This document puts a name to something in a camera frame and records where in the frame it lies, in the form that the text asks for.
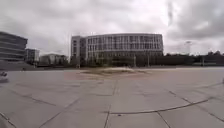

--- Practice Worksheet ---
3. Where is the raised sandy stepped platform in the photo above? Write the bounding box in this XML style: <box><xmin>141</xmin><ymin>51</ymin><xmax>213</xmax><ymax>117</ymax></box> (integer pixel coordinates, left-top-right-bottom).
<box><xmin>79</xmin><ymin>67</ymin><xmax>148</xmax><ymax>76</ymax></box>

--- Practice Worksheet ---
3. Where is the large white curved building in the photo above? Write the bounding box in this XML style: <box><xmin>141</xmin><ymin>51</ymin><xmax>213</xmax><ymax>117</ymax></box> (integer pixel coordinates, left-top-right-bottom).
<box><xmin>69</xmin><ymin>32</ymin><xmax>165</xmax><ymax>66</ymax></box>

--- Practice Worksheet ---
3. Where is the low pale building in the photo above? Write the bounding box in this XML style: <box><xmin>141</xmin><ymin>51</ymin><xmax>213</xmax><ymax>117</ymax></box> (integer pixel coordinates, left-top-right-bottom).
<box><xmin>38</xmin><ymin>53</ymin><xmax>69</xmax><ymax>66</ymax></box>

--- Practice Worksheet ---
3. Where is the row of dark trees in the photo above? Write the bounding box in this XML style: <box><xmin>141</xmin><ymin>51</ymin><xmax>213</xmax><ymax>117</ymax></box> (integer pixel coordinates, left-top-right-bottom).
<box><xmin>68</xmin><ymin>50</ymin><xmax>224</xmax><ymax>68</ymax></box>

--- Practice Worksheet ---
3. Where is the tall pale mast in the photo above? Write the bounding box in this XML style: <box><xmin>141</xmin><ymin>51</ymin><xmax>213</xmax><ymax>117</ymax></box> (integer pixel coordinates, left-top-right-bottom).
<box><xmin>184</xmin><ymin>40</ymin><xmax>193</xmax><ymax>56</ymax></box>

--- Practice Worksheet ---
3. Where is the small grey building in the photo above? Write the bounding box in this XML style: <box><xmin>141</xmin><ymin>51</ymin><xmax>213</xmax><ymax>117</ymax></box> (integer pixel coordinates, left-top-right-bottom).
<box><xmin>25</xmin><ymin>48</ymin><xmax>41</xmax><ymax>64</ymax></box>

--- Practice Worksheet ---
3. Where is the dark glass building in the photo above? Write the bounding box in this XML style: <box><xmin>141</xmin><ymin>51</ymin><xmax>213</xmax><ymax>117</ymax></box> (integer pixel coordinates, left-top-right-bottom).
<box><xmin>0</xmin><ymin>31</ymin><xmax>29</xmax><ymax>63</ymax></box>

